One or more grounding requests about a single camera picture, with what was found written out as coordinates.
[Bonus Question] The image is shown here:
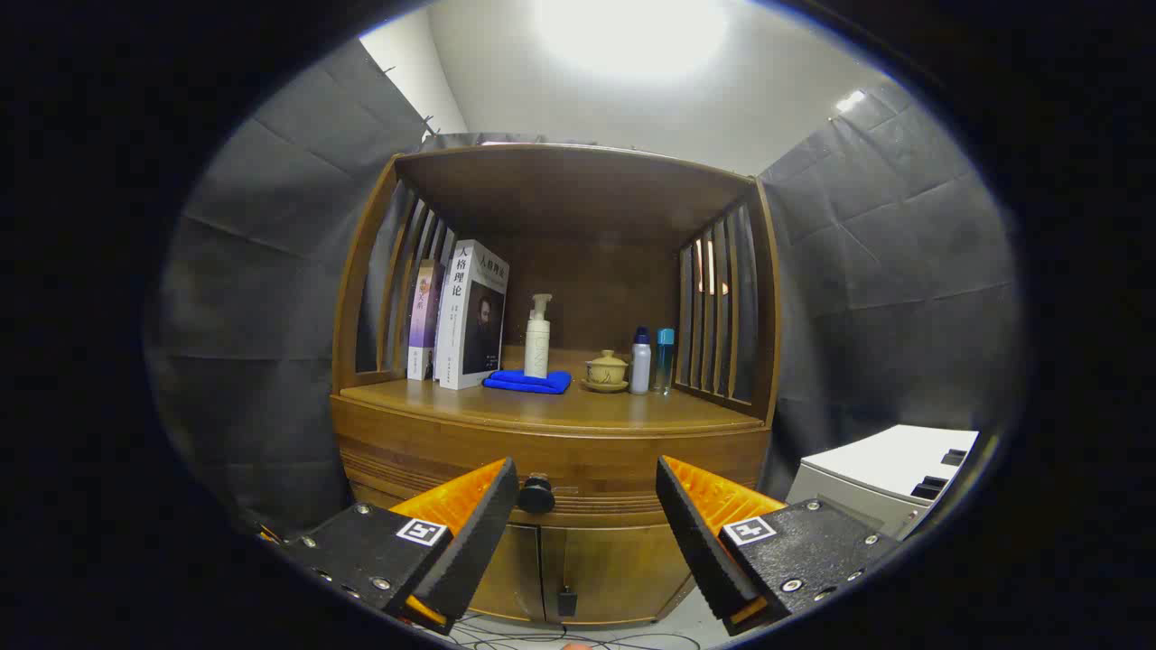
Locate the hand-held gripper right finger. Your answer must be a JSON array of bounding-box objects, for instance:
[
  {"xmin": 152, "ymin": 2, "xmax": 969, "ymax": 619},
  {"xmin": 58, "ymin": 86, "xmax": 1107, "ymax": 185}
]
[{"xmin": 656, "ymin": 455, "xmax": 902, "ymax": 637}]

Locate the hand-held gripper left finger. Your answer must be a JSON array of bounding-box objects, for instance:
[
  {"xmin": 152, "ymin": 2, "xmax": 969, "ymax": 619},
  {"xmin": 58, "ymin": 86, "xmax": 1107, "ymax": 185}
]
[{"xmin": 262, "ymin": 456, "xmax": 520, "ymax": 636}]

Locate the wooden cabinet door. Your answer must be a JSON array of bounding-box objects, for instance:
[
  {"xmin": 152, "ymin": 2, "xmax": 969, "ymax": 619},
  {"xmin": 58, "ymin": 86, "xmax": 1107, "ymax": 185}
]
[
  {"xmin": 542, "ymin": 524, "xmax": 698, "ymax": 627},
  {"xmin": 470, "ymin": 522, "xmax": 545, "ymax": 624}
]

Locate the wooden countertop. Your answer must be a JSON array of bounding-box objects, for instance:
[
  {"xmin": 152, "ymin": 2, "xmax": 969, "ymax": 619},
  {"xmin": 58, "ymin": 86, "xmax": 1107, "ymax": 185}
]
[{"xmin": 339, "ymin": 348, "xmax": 764, "ymax": 432}]

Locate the brown wooden cabinet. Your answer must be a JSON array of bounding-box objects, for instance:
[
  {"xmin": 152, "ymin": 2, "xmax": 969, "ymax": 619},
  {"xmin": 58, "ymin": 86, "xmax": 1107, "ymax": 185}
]
[{"xmin": 331, "ymin": 143, "xmax": 783, "ymax": 628}]

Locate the blue folded cloth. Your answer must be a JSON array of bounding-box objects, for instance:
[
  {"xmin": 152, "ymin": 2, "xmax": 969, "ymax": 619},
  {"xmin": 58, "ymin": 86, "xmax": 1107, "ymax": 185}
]
[{"xmin": 482, "ymin": 369, "xmax": 573, "ymax": 395}]

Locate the white bottle with blue cap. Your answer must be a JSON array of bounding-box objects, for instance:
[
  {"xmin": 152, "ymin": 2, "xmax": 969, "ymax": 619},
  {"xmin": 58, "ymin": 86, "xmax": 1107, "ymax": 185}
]
[{"xmin": 629, "ymin": 327, "xmax": 652, "ymax": 395}]

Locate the yellow lidded ceramic teacup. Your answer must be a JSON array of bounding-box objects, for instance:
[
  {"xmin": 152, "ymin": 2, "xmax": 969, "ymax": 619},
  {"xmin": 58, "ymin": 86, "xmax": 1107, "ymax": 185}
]
[{"xmin": 586, "ymin": 349, "xmax": 629, "ymax": 386}]

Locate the white pump bottle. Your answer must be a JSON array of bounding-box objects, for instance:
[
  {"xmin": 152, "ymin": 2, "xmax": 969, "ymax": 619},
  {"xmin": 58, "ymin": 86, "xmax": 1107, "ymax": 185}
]
[{"xmin": 524, "ymin": 293, "xmax": 554, "ymax": 379}]

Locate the white box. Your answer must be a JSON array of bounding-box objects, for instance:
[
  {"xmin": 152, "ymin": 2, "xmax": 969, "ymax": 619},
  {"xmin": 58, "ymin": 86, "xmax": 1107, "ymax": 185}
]
[{"xmin": 786, "ymin": 424, "xmax": 981, "ymax": 541}]

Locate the white book with portrait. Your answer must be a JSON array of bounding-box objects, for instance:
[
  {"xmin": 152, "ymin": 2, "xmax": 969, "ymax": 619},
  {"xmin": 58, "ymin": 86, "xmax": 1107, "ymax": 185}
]
[{"xmin": 436, "ymin": 239, "xmax": 510, "ymax": 391}]

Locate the purple book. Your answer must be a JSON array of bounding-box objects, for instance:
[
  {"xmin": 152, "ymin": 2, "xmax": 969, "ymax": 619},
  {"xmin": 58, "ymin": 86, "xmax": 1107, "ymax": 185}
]
[{"xmin": 406, "ymin": 260, "xmax": 445, "ymax": 381}]

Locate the black floor cable tangle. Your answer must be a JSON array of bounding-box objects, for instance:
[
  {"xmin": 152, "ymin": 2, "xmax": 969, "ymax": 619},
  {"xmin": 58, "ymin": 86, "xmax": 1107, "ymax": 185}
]
[{"xmin": 447, "ymin": 614, "xmax": 705, "ymax": 650}]

